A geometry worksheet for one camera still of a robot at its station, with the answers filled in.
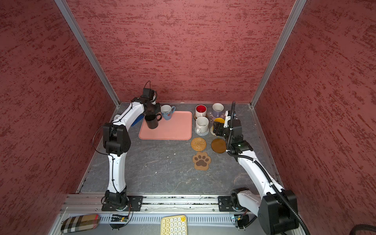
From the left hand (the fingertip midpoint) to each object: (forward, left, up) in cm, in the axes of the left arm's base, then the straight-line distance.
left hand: (158, 112), depth 101 cm
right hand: (-18, -38, +9) cm, 43 cm away
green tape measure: (+1, +33, -7) cm, 34 cm away
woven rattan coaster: (-19, -28, -11) cm, 36 cm away
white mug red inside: (+7, -30, -5) cm, 32 cm away
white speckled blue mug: (+3, -5, -2) cm, 6 cm away
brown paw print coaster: (-31, -30, -11) cm, 45 cm away
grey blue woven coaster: (-12, -31, -10) cm, 35 cm away
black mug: (-6, +3, -1) cm, 7 cm away
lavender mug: (+9, -44, -6) cm, 45 cm away
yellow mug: (-5, -43, -1) cm, 43 cm away
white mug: (-5, -31, -7) cm, 32 cm away
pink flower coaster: (+5, -39, -11) cm, 41 cm away
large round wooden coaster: (-19, -43, -12) cm, 48 cm away
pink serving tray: (-5, -14, -12) cm, 19 cm away
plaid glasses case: (-63, +28, -8) cm, 69 cm away
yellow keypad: (-63, -17, -8) cm, 66 cm away
